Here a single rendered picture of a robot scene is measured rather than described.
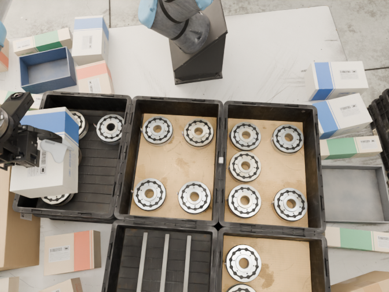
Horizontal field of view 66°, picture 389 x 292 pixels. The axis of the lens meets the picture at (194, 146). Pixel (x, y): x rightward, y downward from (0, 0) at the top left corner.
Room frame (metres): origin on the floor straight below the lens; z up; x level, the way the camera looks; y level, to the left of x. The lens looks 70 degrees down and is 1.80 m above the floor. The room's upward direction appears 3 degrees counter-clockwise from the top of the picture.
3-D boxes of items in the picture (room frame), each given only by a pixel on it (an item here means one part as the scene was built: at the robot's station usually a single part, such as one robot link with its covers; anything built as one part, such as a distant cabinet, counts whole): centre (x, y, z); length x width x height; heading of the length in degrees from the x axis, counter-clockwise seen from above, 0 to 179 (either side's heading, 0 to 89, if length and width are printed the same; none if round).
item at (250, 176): (0.26, -0.16, 0.86); 0.10 x 0.10 x 0.01
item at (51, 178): (0.26, 0.37, 1.09); 0.20 x 0.12 x 0.09; 3
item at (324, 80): (0.63, -0.57, 0.75); 0.20 x 0.12 x 0.09; 88
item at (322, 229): (0.25, -0.23, 0.92); 0.40 x 0.30 x 0.02; 173
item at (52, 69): (0.76, 0.59, 0.74); 0.20 x 0.15 x 0.07; 101
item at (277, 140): (0.35, -0.31, 0.86); 0.10 x 0.10 x 0.01
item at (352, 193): (0.18, -0.53, 0.73); 0.27 x 0.20 x 0.05; 85
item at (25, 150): (0.23, 0.37, 1.25); 0.09 x 0.08 x 0.12; 3
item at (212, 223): (0.29, 0.07, 0.92); 0.40 x 0.30 x 0.02; 173
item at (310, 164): (0.25, -0.23, 0.87); 0.40 x 0.30 x 0.11; 173
